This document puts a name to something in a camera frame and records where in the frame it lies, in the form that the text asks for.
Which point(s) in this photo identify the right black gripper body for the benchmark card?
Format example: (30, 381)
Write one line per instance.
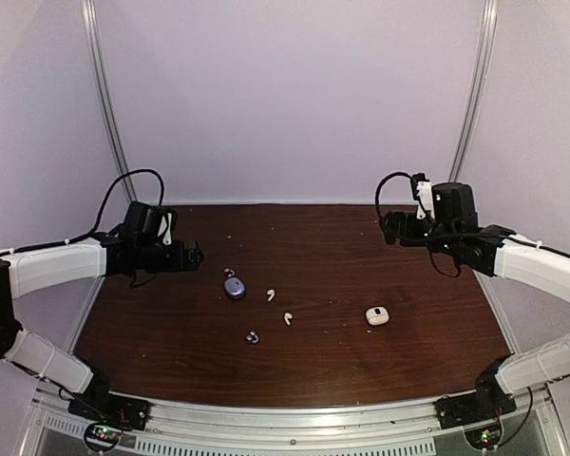
(441, 238)

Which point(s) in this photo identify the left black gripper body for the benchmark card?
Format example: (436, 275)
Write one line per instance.
(150, 260)

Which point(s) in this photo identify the purple earbud charging case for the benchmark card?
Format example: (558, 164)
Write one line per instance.
(234, 288)

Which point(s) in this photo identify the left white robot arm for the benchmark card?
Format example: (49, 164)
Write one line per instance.
(27, 270)

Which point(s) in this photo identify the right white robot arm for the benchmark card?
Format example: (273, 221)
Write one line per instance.
(496, 251)

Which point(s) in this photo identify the white earbud charging case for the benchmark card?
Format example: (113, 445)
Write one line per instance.
(377, 316)

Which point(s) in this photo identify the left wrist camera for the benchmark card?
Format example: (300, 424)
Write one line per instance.
(168, 222)

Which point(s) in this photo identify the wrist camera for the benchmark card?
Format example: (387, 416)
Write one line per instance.
(168, 222)
(422, 193)

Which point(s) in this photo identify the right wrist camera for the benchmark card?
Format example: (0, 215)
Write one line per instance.
(422, 193)

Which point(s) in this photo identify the right aluminium frame post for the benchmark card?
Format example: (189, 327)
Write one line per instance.
(487, 33)

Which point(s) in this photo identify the aluminium frame post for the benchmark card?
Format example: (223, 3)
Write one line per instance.
(100, 76)
(487, 33)

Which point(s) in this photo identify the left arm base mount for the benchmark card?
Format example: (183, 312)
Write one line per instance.
(99, 403)

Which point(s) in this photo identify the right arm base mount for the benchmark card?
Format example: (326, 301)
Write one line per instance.
(486, 402)

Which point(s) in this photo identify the front aluminium rail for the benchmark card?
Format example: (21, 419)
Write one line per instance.
(402, 428)

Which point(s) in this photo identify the left aluminium frame post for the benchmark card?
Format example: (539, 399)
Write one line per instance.
(100, 76)

